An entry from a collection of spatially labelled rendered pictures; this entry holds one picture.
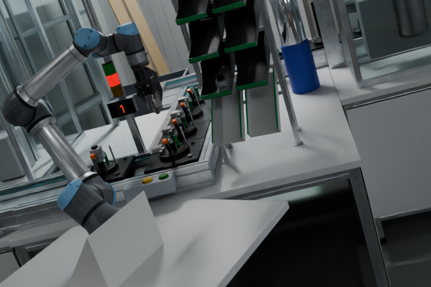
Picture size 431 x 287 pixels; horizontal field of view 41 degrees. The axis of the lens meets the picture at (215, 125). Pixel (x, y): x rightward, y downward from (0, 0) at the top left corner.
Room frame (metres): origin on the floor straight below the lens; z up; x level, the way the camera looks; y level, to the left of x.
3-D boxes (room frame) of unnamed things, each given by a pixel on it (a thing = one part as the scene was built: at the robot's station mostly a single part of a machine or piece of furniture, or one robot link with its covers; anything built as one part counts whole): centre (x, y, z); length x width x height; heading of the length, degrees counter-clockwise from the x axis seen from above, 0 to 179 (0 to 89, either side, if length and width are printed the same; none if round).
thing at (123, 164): (2.44, 0.54, 0.96); 0.24 x 0.24 x 0.02; 79
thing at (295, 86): (3.04, -0.54, 0.99); 0.16 x 0.16 x 0.27
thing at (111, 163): (2.44, 0.54, 0.98); 0.14 x 0.14 x 0.02
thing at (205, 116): (2.85, 0.11, 1.01); 0.24 x 0.24 x 0.13; 79
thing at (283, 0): (3.04, -0.54, 1.32); 0.14 x 0.14 x 0.38
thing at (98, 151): (2.45, 0.54, 1.06); 0.08 x 0.04 x 0.07; 169
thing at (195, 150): (2.37, 0.21, 1.01); 0.24 x 0.24 x 0.13; 79
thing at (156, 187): (2.18, 0.33, 0.93); 0.21 x 0.07 x 0.06; 79
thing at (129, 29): (2.14, 0.20, 1.53); 0.09 x 0.08 x 0.11; 77
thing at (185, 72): (4.50, 0.41, 0.73); 0.62 x 0.42 x 0.23; 79
